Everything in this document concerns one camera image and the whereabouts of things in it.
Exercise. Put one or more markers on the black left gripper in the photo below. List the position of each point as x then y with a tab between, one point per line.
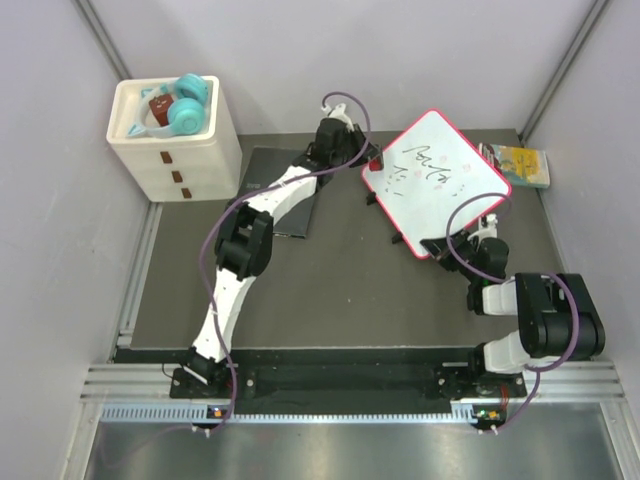
361	143

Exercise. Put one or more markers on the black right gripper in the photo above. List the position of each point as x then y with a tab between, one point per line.
443	255

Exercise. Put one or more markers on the pink framed whiteboard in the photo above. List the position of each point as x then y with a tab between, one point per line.
434	181

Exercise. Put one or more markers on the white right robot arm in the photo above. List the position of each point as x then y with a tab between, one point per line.
556	316

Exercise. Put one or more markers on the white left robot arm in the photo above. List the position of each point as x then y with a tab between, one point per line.
243	247

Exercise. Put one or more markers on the black notebook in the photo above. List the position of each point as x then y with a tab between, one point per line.
290	206

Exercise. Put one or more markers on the yellow green book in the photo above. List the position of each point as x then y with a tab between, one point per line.
522	167

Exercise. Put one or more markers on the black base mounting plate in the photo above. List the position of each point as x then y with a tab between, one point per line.
363	389

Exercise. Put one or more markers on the teal cat ear headphones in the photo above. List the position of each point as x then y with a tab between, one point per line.
185	115

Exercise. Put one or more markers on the white drawer unit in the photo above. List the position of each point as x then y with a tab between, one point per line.
198	167

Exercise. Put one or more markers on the brown cube toy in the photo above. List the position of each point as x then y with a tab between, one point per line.
159	108

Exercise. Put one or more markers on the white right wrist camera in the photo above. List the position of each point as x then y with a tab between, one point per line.
487	228

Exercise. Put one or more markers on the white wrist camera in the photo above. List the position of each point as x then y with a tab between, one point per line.
338	112
487	228

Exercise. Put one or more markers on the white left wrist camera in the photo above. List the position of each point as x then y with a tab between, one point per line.
338	112

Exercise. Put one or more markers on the grey slotted cable duct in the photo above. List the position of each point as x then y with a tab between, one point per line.
207	414

